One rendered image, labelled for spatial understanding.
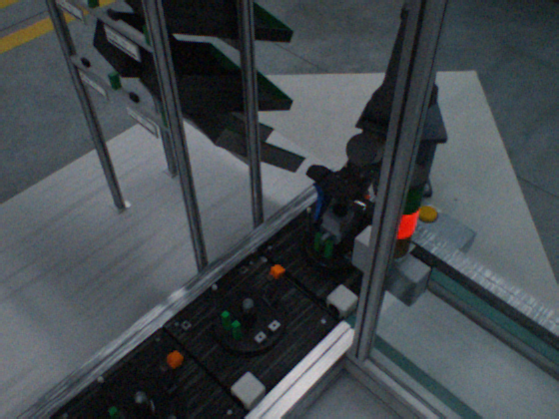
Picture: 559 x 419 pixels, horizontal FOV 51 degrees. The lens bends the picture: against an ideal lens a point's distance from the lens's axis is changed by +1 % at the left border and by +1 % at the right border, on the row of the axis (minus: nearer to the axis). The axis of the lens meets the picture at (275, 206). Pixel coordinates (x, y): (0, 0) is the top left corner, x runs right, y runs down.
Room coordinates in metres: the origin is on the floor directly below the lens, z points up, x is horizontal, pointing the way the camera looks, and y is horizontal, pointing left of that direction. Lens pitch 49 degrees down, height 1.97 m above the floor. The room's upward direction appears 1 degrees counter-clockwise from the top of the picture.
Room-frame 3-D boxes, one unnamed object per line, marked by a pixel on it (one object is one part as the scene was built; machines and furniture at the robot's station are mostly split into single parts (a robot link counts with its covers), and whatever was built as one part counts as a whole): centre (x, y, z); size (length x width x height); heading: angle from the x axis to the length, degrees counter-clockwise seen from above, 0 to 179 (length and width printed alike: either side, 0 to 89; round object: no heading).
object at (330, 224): (0.74, -0.12, 1.06); 0.08 x 0.04 x 0.07; 135
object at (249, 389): (0.57, 0.06, 1.01); 0.24 x 0.24 x 0.13; 44
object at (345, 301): (0.61, -0.13, 0.97); 0.05 x 0.05 x 0.04; 44
